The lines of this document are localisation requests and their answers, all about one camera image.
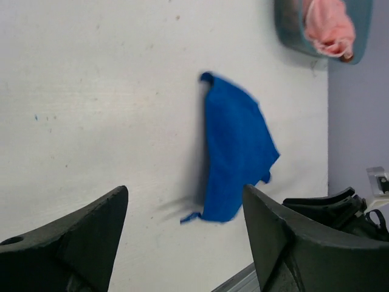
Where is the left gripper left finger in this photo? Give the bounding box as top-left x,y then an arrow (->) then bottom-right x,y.
1,186 -> 128,291

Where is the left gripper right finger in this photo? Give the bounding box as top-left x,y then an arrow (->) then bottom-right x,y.
243,185 -> 388,291

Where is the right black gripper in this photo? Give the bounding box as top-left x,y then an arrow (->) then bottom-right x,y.
282,187 -> 388,242

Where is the blue towel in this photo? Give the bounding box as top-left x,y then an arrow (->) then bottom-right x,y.
180,72 -> 280,224

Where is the pink crumpled towel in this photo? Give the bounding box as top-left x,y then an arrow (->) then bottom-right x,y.
302,0 -> 356,61

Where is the teal plastic tub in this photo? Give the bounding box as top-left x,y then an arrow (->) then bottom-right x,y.
274,1 -> 373,65

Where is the aluminium mounting rail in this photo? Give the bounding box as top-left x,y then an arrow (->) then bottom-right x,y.
212,263 -> 260,292

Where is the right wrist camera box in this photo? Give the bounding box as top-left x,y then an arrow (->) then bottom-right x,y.
365,167 -> 388,212

